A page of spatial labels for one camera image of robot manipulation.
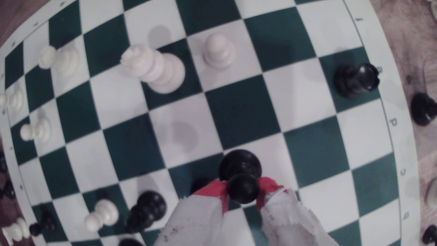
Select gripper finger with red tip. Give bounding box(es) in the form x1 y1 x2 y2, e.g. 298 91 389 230
256 177 338 246
154 180 229 246

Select black chess pawn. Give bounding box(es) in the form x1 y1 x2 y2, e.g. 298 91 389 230
218 149 263 205
2 180 16 200
422 224 437 245
29 213 57 237

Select black chess queen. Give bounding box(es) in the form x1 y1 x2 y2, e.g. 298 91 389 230
118 238 145 246

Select white chess pawn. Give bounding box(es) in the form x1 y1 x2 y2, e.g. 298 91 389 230
20 118 52 142
84 199 119 233
203 33 236 70
0 90 24 113

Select green white chess mat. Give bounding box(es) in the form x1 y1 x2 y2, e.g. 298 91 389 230
0 0 422 246

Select white chess queen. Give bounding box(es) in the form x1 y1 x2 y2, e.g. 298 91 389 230
120 44 186 94

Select white chess knight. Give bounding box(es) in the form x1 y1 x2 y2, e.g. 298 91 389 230
1 218 30 246

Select white chess rook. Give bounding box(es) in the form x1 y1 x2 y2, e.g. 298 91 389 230
38 45 80 77

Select black pawn d5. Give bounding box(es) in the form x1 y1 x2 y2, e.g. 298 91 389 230
126 190 168 234

